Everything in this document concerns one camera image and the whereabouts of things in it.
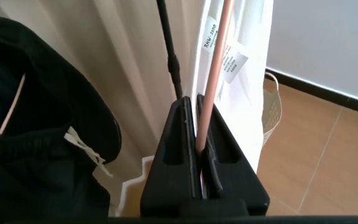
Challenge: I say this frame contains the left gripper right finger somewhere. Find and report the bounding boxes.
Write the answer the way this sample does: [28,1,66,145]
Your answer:
[196,94,271,218]

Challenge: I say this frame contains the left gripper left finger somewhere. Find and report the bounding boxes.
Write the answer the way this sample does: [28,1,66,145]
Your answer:
[140,95,203,218]

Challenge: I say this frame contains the white garment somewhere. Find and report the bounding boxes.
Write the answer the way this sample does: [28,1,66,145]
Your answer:
[187,0,275,174]

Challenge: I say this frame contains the pink clothes hanger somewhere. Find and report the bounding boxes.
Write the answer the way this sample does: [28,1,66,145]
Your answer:
[195,0,236,200]
[0,73,27,136]

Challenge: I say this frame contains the black shorts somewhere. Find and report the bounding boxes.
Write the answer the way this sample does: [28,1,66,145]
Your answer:
[0,13,123,218]

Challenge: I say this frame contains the white laundry basket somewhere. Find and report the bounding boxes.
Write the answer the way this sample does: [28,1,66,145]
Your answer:
[260,71,283,147]

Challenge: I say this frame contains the black clothes rack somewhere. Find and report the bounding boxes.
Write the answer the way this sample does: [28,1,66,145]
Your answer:
[155,0,184,101]

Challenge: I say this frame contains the beige curtain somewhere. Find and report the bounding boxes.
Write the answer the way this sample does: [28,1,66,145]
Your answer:
[0,0,213,216]

